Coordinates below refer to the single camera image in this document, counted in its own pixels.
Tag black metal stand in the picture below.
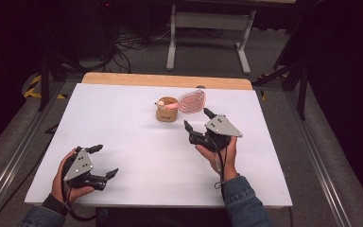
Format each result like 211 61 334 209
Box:
37 51 88 114
251 60 310 121

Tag white board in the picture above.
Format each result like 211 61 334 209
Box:
24 82 294 209

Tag black floor cables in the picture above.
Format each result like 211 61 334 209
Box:
98 26 173 74

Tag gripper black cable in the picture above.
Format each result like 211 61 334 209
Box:
60 155 98 222
213 140 231 202

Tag person's right hand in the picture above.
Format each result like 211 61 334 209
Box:
195 135 239 183

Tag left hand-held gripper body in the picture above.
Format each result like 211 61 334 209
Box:
63 146 109 191

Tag person's left hand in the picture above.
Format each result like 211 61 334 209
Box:
50 148 95 204

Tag white metal desk frame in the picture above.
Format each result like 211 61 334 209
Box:
165 4 257 76

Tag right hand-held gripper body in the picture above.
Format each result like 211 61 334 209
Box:
188 113 244 152

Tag wooden table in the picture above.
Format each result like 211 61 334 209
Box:
81 72 254 92

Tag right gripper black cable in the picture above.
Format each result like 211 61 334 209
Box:
213 140 231 202

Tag pink hairbrush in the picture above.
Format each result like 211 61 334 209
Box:
164 89 209 115

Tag person's dark trousers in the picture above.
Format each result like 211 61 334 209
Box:
95 207 231 227

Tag brown cup with animal figure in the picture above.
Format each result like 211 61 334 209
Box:
154 96 180 123

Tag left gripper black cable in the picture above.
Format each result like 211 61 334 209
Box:
60 155 98 222

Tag yellow black hazard tape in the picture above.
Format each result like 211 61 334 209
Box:
23 74 68 100

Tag aluminium rail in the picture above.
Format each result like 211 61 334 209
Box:
0 80 65 227
284 90 354 227

